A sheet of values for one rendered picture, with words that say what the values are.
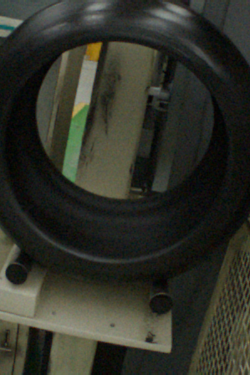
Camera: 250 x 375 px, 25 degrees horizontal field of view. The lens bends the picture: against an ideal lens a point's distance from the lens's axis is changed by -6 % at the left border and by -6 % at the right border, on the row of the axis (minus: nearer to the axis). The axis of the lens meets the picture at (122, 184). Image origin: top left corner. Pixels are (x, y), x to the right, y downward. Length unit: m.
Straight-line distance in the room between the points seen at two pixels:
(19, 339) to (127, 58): 1.08
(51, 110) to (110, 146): 0.37
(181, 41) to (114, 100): 0.43
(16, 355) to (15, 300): 0.92
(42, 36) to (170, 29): 0.21
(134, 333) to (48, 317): 0.18
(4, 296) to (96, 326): 0.19
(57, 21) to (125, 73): 0.39
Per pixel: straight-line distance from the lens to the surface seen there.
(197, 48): 0.91
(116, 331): 1.13
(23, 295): 1.09
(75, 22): 0.92
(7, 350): 2.00
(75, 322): 1.13
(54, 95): 1.63
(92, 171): 1.35
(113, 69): 1.29
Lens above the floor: 1.46
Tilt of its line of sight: 20 degrees down
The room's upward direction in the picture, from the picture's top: 11 degrees clockwise
